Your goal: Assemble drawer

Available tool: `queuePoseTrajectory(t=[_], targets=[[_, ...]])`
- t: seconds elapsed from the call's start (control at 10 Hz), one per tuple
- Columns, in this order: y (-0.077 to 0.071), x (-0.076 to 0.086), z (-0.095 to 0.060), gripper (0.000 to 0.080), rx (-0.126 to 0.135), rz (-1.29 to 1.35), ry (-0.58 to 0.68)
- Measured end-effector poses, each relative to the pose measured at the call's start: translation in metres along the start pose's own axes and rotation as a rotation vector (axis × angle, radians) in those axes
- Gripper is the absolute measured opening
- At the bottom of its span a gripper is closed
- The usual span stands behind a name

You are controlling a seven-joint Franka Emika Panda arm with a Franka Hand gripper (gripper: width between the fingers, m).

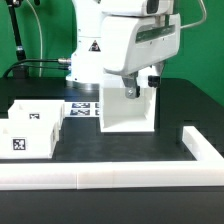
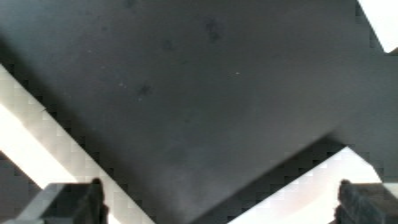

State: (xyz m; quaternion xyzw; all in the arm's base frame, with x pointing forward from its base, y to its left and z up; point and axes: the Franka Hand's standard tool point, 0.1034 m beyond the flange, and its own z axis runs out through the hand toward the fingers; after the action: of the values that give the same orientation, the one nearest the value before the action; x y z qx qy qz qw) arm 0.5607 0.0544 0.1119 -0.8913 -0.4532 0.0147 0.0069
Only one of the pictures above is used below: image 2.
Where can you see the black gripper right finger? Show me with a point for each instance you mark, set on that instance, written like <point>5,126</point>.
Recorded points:
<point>369,203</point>

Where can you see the white L-shaped fence wall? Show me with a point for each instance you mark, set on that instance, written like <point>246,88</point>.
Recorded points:
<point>47,153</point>

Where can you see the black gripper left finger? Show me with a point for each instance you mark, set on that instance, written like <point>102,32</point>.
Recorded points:
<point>69,204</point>

